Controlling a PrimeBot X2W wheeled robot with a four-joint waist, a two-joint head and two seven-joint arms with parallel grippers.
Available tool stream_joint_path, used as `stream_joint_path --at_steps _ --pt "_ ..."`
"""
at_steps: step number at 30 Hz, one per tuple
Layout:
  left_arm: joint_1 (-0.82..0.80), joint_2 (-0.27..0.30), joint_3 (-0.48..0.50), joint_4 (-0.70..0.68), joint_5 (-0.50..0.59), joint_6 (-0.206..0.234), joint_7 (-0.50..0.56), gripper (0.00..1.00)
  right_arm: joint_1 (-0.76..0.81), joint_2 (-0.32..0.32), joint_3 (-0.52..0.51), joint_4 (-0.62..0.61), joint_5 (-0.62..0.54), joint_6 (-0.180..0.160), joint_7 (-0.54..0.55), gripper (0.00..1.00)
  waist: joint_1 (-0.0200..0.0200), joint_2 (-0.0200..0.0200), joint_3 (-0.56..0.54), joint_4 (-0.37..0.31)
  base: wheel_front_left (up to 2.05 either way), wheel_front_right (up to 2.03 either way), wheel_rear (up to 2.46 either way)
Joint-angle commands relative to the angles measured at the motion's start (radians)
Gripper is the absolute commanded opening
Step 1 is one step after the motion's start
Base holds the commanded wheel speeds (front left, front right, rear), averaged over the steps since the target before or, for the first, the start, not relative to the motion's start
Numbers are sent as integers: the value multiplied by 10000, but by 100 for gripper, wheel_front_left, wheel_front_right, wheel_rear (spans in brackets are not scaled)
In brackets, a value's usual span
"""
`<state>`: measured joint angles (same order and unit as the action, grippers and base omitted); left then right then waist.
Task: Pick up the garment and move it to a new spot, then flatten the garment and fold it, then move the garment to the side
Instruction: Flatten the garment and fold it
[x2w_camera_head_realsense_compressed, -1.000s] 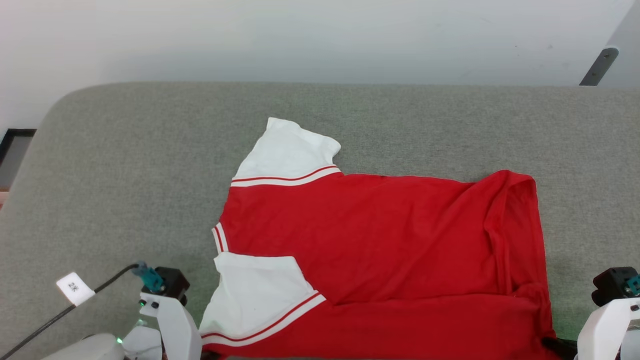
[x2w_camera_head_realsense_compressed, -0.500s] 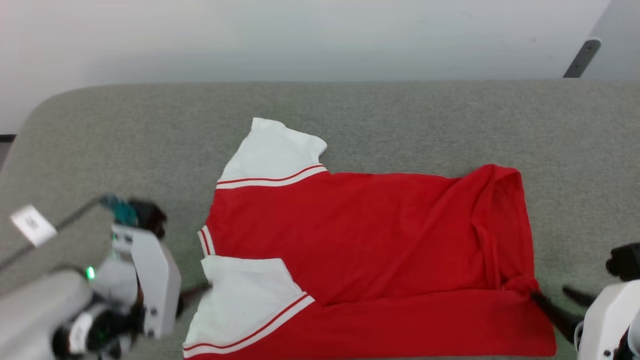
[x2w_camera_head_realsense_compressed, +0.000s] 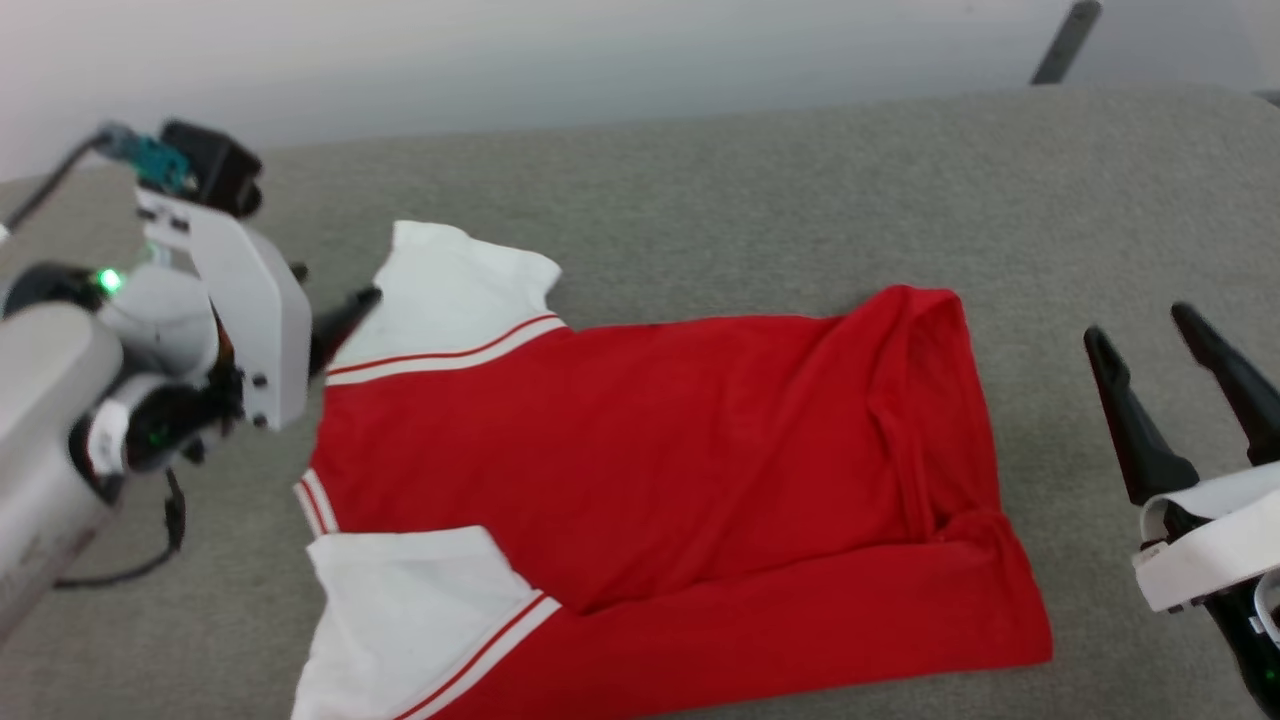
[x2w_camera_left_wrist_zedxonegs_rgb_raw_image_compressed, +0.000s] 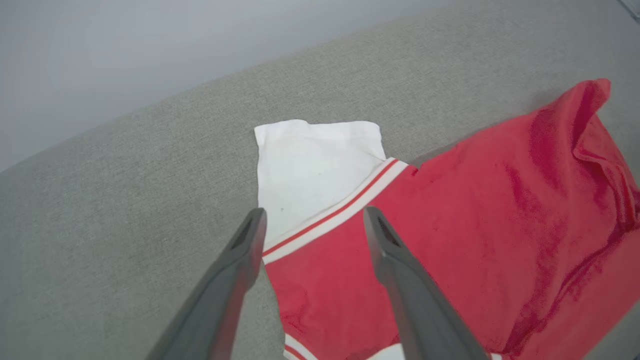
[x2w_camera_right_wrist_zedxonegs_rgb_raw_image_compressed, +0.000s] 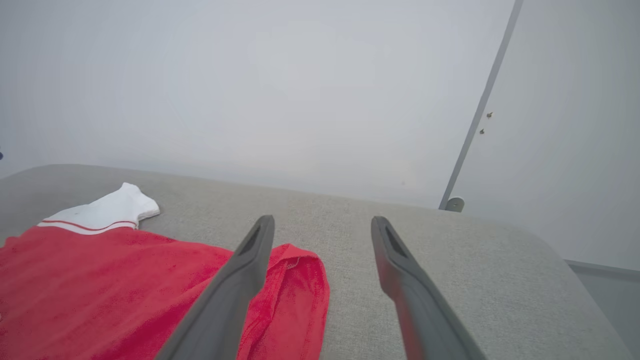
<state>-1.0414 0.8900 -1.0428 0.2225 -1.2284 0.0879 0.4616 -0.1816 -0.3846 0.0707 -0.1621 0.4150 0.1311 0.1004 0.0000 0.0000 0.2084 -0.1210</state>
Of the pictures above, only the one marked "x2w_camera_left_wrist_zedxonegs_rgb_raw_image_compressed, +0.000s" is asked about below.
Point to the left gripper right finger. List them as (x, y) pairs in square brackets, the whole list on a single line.
[(420, 305)]

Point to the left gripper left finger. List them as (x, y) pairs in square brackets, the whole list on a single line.
[(225, 290)]

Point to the red white sports jersey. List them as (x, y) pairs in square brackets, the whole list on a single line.
[(475, 200)]

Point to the grey fabric sofa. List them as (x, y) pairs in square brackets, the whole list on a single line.
[(125, 200)]

